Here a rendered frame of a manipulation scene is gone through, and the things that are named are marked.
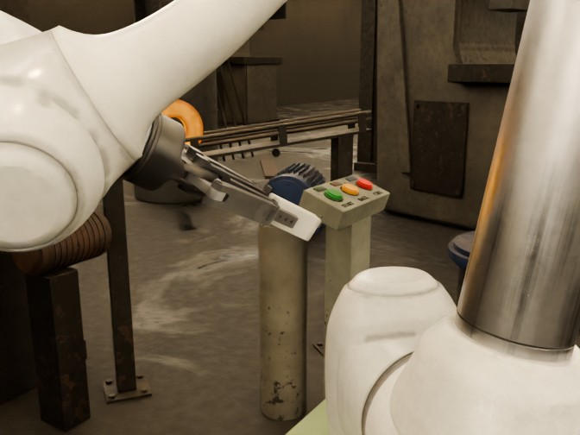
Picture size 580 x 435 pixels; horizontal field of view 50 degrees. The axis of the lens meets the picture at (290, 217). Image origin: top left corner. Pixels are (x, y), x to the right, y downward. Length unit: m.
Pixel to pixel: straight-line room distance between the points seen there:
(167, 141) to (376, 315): 0.29
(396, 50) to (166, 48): 3.20
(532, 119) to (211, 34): 0.25
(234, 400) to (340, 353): 1.06
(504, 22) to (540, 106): 3.32
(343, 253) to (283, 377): 0.37
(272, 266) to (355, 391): 0.84
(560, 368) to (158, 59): 0.38
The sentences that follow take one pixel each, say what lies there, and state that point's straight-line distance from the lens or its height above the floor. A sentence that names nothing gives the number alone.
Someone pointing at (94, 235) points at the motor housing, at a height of 0.48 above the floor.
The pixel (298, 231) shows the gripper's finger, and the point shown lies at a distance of 0.72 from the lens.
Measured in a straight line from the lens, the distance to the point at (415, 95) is 3.55.
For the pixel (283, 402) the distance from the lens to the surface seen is 1.64.
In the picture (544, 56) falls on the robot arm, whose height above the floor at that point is 0.90.
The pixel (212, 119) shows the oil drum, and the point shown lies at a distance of 4.15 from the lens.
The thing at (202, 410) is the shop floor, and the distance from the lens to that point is 1.73.
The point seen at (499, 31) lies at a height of 1.06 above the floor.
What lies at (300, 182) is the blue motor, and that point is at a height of 0.30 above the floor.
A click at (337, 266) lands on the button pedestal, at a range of 1.45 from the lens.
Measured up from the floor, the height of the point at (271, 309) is 0.30.
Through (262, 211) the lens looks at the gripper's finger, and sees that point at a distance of 0.65.
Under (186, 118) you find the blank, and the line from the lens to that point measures 1.65.
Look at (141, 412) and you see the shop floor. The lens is 1.75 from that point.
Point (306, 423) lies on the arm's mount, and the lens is 0.96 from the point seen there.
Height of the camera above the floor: 0.89
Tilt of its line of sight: 14 degrees down
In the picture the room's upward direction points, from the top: straight up
